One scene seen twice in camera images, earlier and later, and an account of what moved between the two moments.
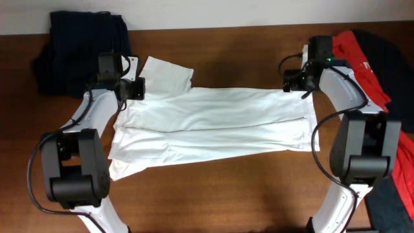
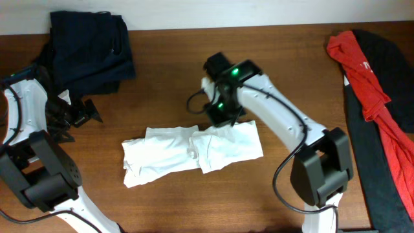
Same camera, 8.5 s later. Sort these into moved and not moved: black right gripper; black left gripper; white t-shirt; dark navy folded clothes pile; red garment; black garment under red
Moved: black right gripper; white t-shirt; black left gripper
Not moved: dark navy folded clothes pile; red garment; black garment under red
